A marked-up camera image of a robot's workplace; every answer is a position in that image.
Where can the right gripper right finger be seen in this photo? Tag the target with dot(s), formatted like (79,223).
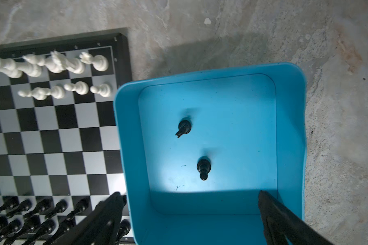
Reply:
(282,226)

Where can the blue plastic bin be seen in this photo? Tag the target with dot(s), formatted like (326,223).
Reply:
(249,122)

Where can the black piece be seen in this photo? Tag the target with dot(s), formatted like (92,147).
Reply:
(184,127)
(203,167)

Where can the black white chessboard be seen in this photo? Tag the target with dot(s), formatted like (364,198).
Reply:
(59,146)

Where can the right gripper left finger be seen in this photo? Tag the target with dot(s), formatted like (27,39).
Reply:
(104,226)

